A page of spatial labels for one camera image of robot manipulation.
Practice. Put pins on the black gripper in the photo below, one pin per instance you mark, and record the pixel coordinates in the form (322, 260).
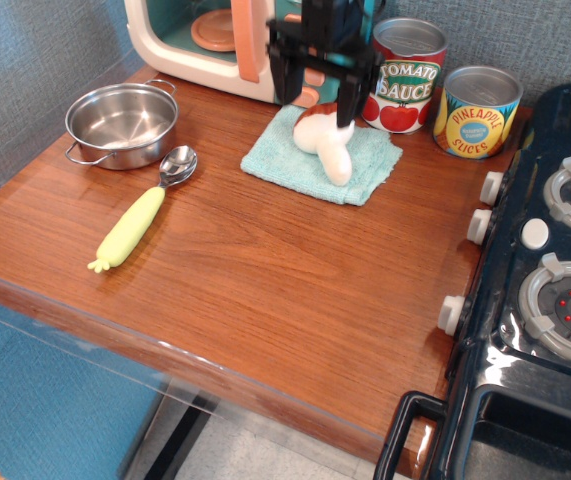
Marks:
(332, 37)

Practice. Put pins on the plush white brown mushroom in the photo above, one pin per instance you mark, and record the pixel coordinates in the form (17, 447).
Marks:
(316, 132)

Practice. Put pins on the light blue folded cloth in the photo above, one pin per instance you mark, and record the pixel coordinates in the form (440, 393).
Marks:
(311, 156)

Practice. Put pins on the tomato sauce can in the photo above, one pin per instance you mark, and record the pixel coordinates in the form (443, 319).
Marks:
(414, 51)

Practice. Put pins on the toy teal cream microwave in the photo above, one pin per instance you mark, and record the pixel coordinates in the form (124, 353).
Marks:
(221, 45)

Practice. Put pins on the pineapple slices can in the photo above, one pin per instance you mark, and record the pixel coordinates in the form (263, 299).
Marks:
(477, 109)

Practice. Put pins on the small stainless steel pot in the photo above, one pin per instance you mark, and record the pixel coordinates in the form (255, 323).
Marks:
(123, 126)

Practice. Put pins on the black toy stove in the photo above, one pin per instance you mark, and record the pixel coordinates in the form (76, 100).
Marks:
(507, 411)

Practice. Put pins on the spoon with yellow-green handle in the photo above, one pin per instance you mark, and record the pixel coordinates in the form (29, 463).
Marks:
(176, 167)

